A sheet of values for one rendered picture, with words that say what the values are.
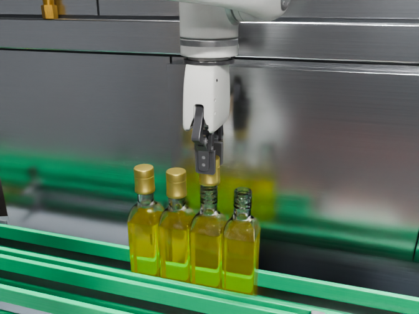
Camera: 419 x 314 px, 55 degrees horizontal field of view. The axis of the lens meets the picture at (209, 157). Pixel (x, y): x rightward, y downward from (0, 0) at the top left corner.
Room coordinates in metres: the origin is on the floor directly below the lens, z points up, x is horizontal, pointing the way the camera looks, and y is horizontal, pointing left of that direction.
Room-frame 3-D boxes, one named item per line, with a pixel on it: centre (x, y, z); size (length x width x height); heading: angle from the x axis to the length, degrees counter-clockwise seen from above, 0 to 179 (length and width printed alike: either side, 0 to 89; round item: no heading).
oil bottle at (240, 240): (0.59, -0.05, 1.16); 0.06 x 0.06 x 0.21; 73
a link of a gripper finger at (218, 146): (0.64, -0.01, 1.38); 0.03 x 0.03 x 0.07; 73
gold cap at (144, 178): (0.64, 0.11, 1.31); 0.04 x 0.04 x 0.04
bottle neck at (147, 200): (0.64, 0.11, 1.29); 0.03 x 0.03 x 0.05
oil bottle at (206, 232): (0.61, 0.00, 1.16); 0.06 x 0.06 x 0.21; 73
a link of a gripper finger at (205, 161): (0.58, 0.01, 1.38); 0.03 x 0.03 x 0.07; 73
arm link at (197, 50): (0.61, 0.00, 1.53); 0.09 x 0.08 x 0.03; 163
